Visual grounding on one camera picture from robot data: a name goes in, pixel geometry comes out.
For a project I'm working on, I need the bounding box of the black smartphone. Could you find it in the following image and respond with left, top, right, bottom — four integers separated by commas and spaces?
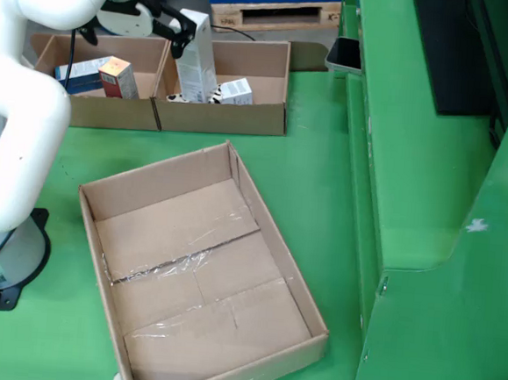
323, 35, 366, 76

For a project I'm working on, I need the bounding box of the small white carton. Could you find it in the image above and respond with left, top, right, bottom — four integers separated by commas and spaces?
218, 75, 255, 108

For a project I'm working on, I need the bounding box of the blue and white carton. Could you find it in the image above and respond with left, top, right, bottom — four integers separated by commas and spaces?
52, 50, 116, 98

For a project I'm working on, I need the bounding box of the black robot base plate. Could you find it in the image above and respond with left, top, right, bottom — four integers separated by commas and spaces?
0, 204, 55, 315

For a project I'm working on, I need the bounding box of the black and white spotted item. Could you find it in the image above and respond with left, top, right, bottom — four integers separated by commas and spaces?
165, 79, 225, 106

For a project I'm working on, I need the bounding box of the black monitor panel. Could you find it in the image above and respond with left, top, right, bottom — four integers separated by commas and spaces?
403, 0, 508, 122

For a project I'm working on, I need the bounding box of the cardboard tray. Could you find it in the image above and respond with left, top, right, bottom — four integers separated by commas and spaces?
63, 128, 345, 380

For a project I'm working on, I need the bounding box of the wooden pallet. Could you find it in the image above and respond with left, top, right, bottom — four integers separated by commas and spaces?
208, 0, 343, 43

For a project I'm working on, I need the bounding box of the tall white carton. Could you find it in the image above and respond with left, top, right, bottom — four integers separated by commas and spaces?
170, 7, 224, 105

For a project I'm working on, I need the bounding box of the orange holographic carton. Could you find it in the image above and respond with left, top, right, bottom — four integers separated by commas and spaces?
96, 54, 143, 101

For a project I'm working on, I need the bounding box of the cardboard box holding white cartons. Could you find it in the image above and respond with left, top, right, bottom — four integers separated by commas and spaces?
149, 31, 295, 141

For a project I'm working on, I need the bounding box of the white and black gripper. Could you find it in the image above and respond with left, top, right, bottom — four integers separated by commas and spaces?
76, 0, 200, 61

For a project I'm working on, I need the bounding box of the green machine housing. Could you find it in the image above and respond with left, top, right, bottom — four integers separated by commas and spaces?
309, 0, 508, 380

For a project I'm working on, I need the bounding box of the cardboard box holding blue carton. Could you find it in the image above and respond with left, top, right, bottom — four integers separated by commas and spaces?
23, 26, 170, 134

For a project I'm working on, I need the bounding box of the clear plastic film strip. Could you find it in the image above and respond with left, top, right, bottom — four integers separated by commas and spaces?
100, 199, 263, 296

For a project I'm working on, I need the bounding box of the thin black floor cable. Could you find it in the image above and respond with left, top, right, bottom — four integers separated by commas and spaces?
211, 23, 258, 42

